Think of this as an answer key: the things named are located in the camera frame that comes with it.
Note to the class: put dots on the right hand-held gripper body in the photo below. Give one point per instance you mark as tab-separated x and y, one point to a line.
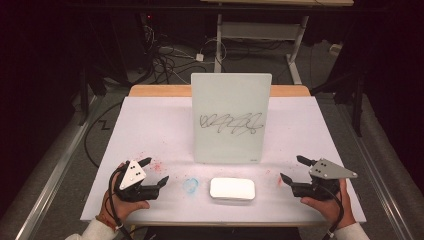
328	170

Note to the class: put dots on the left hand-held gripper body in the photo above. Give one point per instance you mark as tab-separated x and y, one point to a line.
136	191

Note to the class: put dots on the white board eraser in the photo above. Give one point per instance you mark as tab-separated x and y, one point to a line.
232	188

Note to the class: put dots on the scribbled glass whiteboard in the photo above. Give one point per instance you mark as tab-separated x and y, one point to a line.
230	100

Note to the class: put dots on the person's left hand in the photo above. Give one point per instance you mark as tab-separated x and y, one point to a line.
124	208

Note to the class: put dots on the person's right hand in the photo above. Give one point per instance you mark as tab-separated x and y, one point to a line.
328	208

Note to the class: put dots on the white table cover sheet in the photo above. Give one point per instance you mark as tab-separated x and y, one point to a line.
160	130

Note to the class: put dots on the black metal stand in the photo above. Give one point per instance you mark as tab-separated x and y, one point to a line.
85	96
358	103

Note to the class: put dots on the white power strip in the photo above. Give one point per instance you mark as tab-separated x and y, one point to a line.
336	49

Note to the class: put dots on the small white power adapter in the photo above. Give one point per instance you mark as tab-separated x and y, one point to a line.
199	57

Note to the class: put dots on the metal floor rail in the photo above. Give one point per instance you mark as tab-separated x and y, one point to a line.
376	173
60	166

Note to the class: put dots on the white metal desk frame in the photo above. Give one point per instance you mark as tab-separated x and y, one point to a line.
263	30

